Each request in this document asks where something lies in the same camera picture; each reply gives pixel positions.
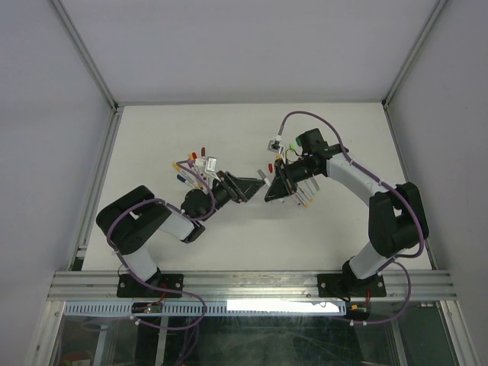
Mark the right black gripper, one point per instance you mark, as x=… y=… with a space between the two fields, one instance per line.
x=283 y=184

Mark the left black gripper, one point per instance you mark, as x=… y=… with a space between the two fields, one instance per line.
x=239 y=189

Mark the yellow pen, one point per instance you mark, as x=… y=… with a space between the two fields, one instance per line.
x=305 y=194

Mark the light green pen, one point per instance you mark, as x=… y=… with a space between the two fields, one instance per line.
x=315 y=184

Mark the red square-cap pen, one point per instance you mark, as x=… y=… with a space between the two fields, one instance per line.
x=296 y=198

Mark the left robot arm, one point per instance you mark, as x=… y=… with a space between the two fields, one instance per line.
x=131 y=220

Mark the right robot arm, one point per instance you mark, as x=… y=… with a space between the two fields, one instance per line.
x=396 y=217

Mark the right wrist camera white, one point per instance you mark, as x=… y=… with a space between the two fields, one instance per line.
x=276 y=146

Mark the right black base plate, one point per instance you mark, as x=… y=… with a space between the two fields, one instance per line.
x=338 y=285

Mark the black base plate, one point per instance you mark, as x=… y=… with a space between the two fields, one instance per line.
x=129 y=287
x=338 y=285

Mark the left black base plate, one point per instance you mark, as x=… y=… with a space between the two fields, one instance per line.
x=129 y=287

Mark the aluminium front rail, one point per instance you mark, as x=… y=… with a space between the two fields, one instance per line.
x=421 y=285

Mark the white slotted cable duct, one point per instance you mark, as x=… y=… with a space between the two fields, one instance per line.
x=245 y=307

